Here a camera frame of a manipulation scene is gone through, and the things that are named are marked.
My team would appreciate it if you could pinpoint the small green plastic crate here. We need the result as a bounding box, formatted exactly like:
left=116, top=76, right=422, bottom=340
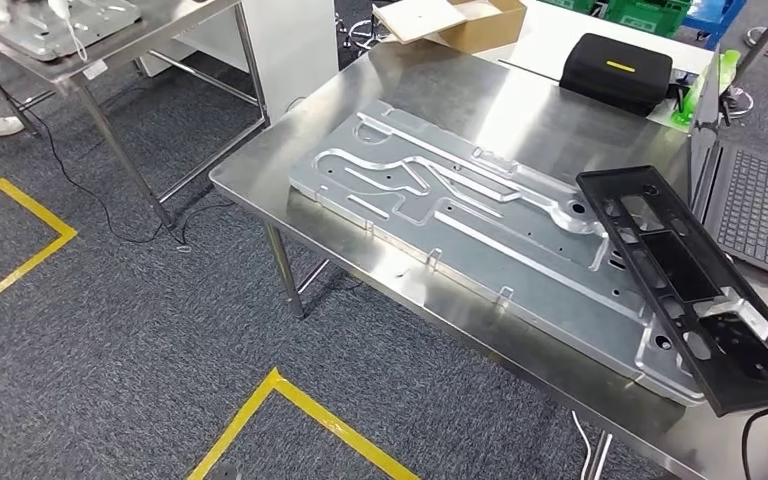
left=542, top=0, right=597, bottom=15

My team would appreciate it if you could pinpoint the grey laptop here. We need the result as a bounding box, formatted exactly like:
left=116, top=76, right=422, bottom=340
left=688, top=49, right=768, bottom=289

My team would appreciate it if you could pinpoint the chrome stanchion post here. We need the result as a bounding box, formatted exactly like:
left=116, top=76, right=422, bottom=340
left=720, top=0, right=768, bottom=121

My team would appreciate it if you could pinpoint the cardboard box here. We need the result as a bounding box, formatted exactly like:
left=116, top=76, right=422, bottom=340
left=371, top=0, right=529, bottom=56

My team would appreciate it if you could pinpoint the black floor cable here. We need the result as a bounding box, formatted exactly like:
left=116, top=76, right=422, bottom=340
left=22, top=99, right=236, bottom=254

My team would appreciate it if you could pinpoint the black plastic plate bracket part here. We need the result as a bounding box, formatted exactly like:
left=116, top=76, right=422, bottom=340
left=576, top=165, right=768, bottom=417

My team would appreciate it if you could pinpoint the white cable with plug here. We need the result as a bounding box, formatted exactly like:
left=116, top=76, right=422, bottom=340
left=0, top=0, right=88, bottom=73

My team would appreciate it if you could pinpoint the white table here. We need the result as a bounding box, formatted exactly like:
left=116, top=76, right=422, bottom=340
left=499, top=0, right=717, bottom=77

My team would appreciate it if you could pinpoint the large steel workbench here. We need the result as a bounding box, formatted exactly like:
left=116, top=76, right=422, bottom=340
left=208, top=39, right=768, bottom=480

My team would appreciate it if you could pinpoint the green plastic object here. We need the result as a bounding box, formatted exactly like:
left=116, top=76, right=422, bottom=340
left=672, top=49, right=743, bottom=130

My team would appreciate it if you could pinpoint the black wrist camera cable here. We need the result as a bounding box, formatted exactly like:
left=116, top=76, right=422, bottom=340
left=741, top=400, right=768, bottom=480

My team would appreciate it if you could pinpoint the large green plastic crate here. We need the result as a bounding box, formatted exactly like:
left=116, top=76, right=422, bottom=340
left=605, top=0, right=693, bottom=38

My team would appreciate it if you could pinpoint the white cabinet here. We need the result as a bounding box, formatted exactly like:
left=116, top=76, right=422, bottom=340
left=138, top=0, right=339, bottom=124

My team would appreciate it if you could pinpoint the black case with yellow stripe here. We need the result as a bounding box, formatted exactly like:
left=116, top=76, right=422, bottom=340
left=559, top=33, right=675, bottom=117

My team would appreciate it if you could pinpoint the large aluminium fixture plate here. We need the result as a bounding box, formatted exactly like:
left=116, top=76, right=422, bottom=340
left=289, top=99, right=707, bottom=407

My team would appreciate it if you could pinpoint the small steel table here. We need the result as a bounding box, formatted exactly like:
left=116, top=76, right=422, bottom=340
left=0, top=0, right=271, bottom=230

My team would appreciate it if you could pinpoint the chrome star chair base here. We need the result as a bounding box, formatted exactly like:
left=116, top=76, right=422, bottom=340
left=334, top=9, right=392, bottom=51

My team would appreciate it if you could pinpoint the thin white cable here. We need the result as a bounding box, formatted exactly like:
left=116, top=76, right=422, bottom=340
left=570, top=410, right=594, bottom=480

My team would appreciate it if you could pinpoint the blue metal cart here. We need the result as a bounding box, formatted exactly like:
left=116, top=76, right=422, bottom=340
left=682, top=0, right=746, bottom=51

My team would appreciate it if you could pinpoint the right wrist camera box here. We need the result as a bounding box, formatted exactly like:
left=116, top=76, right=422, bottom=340
left=693, top=296, right=768, bottom=389

